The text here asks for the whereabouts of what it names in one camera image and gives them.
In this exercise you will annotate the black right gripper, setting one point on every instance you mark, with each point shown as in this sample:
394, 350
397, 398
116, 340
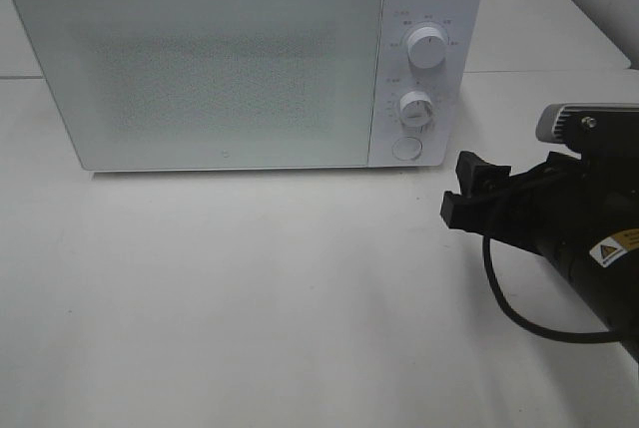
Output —
575, 213

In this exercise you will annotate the round door release button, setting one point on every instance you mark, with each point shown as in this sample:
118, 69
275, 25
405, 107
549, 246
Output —
407, 149

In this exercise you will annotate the white microwave door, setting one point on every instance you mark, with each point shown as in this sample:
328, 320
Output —
154, 85

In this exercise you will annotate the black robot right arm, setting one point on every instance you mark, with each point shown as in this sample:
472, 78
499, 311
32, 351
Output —
611, 293

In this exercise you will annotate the lower white microwave knob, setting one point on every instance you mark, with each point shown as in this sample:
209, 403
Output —
415, 109

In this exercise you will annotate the white microwave knob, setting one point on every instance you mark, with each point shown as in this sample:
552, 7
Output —
426, 46
415, 109

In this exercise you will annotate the upper white microwave knob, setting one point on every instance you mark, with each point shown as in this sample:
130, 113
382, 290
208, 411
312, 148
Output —
426, 46

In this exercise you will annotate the white microwave oven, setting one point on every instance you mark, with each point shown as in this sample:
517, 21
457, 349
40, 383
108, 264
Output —
429, 74

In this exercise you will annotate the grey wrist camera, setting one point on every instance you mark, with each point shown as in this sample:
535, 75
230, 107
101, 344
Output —
591, 130

